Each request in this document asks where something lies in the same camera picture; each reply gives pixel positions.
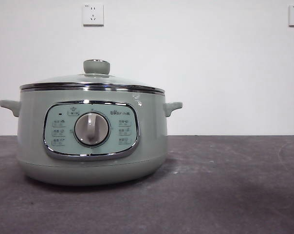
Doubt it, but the glass lid with green knob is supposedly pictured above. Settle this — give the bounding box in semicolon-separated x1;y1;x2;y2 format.
19;58;165;95

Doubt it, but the pale green electric pot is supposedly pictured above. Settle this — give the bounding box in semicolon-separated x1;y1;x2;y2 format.
0;86;184;187

